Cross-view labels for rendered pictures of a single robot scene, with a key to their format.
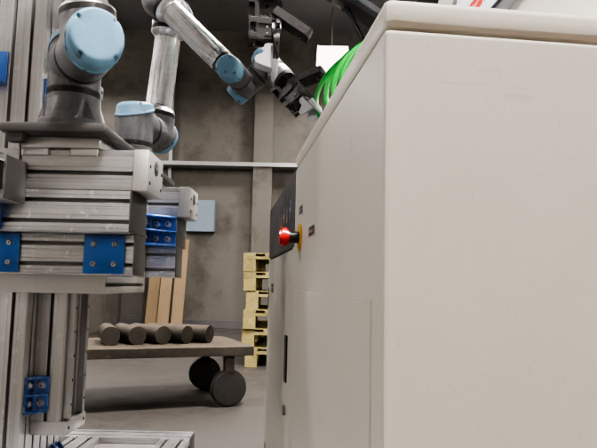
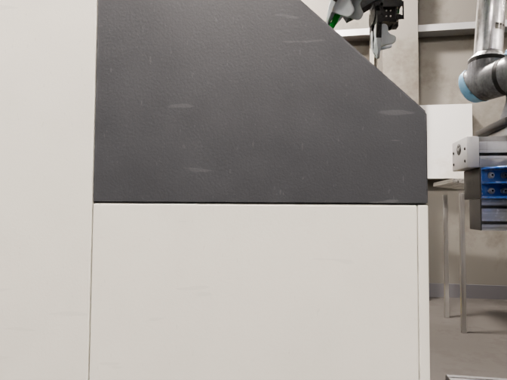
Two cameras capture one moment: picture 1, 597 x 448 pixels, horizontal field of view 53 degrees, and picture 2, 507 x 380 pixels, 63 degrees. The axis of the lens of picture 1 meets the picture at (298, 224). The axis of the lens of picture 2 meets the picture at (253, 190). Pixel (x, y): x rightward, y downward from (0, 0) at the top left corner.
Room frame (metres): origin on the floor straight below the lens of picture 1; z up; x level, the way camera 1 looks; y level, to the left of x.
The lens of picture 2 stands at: (2.66, -0.09, 0.78)
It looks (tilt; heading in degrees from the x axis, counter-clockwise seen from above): 3 degrees up; 189
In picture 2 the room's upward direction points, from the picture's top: straight up
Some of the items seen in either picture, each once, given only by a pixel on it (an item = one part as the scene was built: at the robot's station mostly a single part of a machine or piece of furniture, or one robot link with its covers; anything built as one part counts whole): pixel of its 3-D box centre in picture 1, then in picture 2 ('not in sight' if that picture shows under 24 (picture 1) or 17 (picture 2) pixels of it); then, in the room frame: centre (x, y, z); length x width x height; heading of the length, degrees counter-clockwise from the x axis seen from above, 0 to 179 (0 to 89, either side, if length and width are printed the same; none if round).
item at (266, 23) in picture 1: (265, 22); (385, 6); (1.45, 0.09, 1.37); 0.09 x 0.08 x 0.12; 97
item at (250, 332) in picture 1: (290, 308); not in sight; (5.82, 0.05, 0.49); 1.33 x 0.91 x 0.98; 1
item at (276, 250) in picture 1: (288, 224); not in sight; (1.58, 0.03, 0.87); 0.62 x 0.04 x 0.16; 7
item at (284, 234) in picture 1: (290, 236); not in sight; (1.12, 0.02, 0.80); 0.05 x 0.04 x 0.05; 7
